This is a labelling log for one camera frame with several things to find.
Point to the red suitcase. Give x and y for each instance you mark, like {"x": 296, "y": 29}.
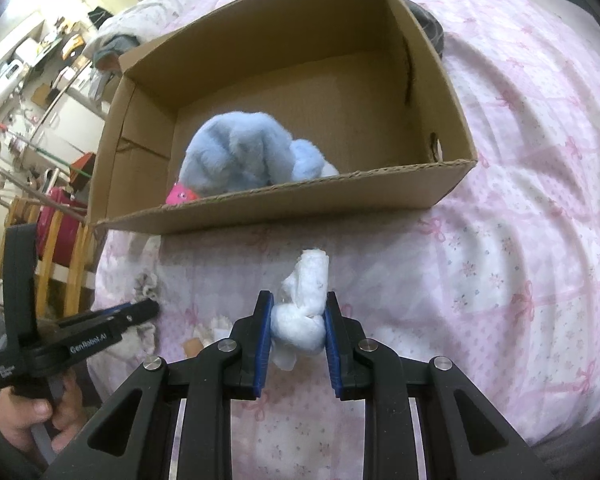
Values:
{"x": 67, "y": 230}

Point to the green handled broom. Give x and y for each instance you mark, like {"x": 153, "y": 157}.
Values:
{"x": 62, "y": 162}

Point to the grey white rolled duvet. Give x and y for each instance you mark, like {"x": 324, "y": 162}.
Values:
{"x": 144, "y": 21}

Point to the person's left hand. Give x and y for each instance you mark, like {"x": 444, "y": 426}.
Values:
{"x": 18, "y": 415}

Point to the dark plaid cloth bundle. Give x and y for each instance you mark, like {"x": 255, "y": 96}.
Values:
{"x": 429, "y": 24}

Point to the pink plush toy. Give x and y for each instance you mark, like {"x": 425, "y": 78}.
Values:
{"x": 179, "y": 194}

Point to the white water heater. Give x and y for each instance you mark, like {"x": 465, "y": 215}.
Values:
{"x": 10, "y": 79}

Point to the light blue plush slipper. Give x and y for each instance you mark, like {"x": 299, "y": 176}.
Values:
{"x": 240, "y": 151}

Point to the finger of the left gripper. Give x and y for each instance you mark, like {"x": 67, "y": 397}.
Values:
{"x": 89, "y": 315}
{"x": 111, "y": 328}

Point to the yellow wooden chair frame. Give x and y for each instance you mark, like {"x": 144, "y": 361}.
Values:
{"x": 59, "y": 291}

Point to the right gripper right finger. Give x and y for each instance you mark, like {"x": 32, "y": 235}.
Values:
{"x": 349, "y": 378}

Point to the brown cardboard box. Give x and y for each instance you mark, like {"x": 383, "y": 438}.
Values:
{"x": 358, "y": 78}

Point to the pink patterned bed quilt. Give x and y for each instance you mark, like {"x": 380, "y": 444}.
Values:
{"x": 502, "y": 276}

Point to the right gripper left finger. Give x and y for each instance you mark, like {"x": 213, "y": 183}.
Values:
{"x": 247, "y": 377}

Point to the cream lace sock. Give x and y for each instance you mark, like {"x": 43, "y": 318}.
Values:
{"x": 181, "y": 334}

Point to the white sock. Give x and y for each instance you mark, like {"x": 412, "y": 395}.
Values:
{"x": 297, "y": 319}

